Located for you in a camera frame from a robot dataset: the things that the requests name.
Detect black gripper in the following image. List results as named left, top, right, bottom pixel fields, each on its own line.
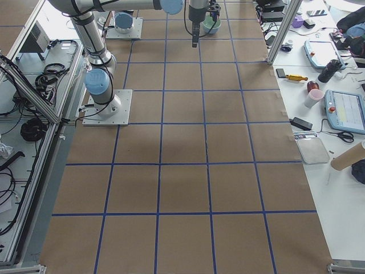
left=188, top=0, right=208, bottom=47
left=208, top=0, right=221, bottom=17

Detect silver kitchen scale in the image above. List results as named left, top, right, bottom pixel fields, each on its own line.
left=293, top=131, right=330, bottom=165

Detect black water bottle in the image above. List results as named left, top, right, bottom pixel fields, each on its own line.
left=318, top=59, right=342, bottom=83

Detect teach pendant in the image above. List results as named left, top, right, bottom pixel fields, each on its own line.
left=303, top=40, right=346, bottom=70
left=324, top=90, right=364, bottom=135

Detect teach pendant near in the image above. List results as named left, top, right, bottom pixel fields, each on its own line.
left=324, top=90, right=364, bottom=135

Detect black power adapter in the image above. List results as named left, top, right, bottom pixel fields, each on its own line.
left=289, top=117, right=313, bottom=131

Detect blue bowl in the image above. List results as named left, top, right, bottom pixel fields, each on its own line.
left=205, top=29, right=218, bottom=35

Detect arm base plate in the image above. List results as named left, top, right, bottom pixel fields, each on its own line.
left=82, top=89, right=133, bottom=126
left=106, top=17, right=143, bottom=40

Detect grey control box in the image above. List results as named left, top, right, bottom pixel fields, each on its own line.
left=16, top=21, right=50, bottom=61

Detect purple box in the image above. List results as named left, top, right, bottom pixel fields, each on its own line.
left=291, top=15, right=304, bottom=29

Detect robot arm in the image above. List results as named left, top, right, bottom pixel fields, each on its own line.
left=50, top=1, right=186, bottom=119
left=114, top=1, right=221, bottom=36

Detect aluminium frame post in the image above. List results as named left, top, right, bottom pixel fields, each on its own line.
left=267, top=0, right=302, bottom=65

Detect teach pendant far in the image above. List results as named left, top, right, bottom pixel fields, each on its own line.
left=303, top=40, right=346, bottom=70

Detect cardboard tube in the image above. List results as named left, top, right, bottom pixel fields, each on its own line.
left=330, top=141, right=365, bottom=171

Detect coiled black cable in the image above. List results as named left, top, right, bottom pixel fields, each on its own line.
left=20, top=116, right=48, bottom=143

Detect black scissors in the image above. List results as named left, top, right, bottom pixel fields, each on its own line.
left=322, top=131, right=354, bottom=143

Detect green bowl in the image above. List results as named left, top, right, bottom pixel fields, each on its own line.
left=202, top=15, right=221, bottom=33

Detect yellow screwdriver handle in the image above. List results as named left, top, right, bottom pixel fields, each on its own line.
left=285, top=74, right=308, bottom=82

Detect white pink cup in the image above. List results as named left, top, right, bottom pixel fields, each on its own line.
left=304, top=88, right=324, bottom=108

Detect black phone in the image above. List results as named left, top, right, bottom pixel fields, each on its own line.
left=275, top=68, right=286, bottom=78

